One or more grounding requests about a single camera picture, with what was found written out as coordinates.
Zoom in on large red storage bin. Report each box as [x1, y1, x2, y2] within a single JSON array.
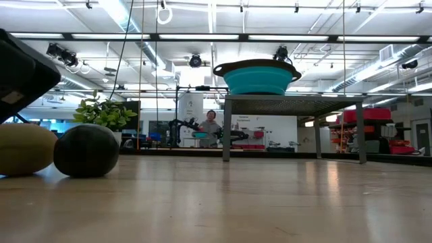
[[343, 107, 392, 123]]

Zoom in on blue collapsible bowl grey rim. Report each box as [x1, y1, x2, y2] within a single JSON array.
[[213, 59, 302, 96]]

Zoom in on cart with red bins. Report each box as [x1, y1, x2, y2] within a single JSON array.
[[232, 127, 266, 151]]

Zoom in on green leafy plant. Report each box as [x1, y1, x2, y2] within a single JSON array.
[[72, 88, 138, 133]]

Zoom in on person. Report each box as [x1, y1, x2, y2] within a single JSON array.
[[197, 109, 223, 149]]

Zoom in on black ceiling spotlight cluster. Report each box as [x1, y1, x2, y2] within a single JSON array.
[[46, 43, 79, 68]]

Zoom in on black monitor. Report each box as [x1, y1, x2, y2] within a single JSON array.
[[121, 100, 142, 132]]

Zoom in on black hanging cable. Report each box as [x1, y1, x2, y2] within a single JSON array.
[[108, 0, 135, 101]]

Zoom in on white cable ring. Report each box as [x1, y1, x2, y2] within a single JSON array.
[[156, 0, 174, 26]]

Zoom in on thin hanging rope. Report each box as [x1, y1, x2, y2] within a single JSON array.
[[342, 0, 347, 96], [154, 0, 160, 150]]

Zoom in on white air vent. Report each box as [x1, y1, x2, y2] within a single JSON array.
[[379, 44, 394, 63]]

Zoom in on grey perforated metal stand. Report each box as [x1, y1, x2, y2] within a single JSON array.
[[222, 94, 368, 165]]

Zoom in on black shelf rack with bins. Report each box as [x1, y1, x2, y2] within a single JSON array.
[[329, 117, 416, 156]]

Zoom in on black overhead frame light bar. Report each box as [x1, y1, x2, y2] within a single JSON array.
[[8, 32, 432, 44]]

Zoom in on olive yellow oval toy fruit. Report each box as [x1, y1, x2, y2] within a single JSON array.
[[0, 122, 59, 177]]

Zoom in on grey door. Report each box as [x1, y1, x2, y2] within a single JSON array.
[[415, 123, 431, 157]]

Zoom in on black background rig frame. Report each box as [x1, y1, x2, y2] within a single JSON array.
[[174, 85, 230, 148]]

